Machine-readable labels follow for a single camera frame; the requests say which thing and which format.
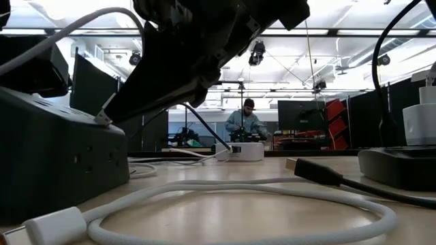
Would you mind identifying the long black charger cable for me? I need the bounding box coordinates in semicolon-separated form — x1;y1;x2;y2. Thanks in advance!
178;103;242;154

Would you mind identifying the black charger box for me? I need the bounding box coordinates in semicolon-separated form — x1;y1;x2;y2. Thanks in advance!
0;86;131;225

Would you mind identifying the black monitor screen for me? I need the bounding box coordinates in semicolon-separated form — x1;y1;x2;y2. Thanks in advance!
277;99;327;132

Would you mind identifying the black curtain partition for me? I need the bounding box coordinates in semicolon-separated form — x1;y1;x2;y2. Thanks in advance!
69;47;170;152
349;77;436;149

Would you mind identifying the white charger adapter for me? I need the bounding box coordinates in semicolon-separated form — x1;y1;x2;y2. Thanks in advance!
403;84;436;146

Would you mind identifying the black power strip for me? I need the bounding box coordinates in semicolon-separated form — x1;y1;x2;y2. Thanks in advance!
357;146;436;192

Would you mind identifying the person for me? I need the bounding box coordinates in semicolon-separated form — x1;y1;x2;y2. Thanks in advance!
224;98;270;141

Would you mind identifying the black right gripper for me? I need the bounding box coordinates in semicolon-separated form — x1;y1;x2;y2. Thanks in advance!
103;0;281;125

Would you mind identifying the short black charger cable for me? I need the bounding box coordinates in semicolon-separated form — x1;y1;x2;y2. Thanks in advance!
285;0;436;210

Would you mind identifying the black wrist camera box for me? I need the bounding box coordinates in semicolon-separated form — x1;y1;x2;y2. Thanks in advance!
277;0;311;31

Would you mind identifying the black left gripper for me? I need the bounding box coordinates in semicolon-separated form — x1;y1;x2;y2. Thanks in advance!
0;33;73;99

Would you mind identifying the red storage bin rack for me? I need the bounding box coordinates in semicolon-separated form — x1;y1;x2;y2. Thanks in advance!
325;98;351;151

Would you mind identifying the white smooth charger cable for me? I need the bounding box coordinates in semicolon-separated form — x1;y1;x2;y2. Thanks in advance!
3;61;436;245

